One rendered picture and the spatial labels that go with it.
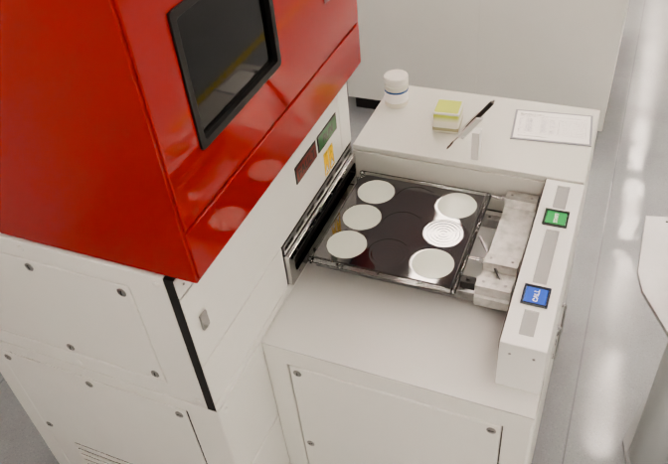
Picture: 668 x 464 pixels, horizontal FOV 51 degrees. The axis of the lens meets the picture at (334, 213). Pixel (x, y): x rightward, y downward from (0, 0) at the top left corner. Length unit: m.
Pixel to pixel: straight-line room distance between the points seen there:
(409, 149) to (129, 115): 1.03
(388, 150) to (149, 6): 1.05
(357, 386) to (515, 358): 0.37
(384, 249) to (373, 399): 0.36
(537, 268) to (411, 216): 0.38
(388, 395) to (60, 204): 0.81
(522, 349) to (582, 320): 1.37
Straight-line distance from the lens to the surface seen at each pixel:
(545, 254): 1.64
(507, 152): 1.92
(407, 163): 1.93
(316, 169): 1.75
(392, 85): 2.05
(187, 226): 1.16
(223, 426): 1.61
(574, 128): 2.03
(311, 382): 1.69
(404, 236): 1.75
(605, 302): 2.90
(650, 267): 1.87
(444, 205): 1.84
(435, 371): 1.57
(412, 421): 1.67
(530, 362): 1.48
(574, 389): 2.61
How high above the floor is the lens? 2.08
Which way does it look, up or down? 40 degrees down
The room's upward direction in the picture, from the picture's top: 6 degrees counter-clockwise
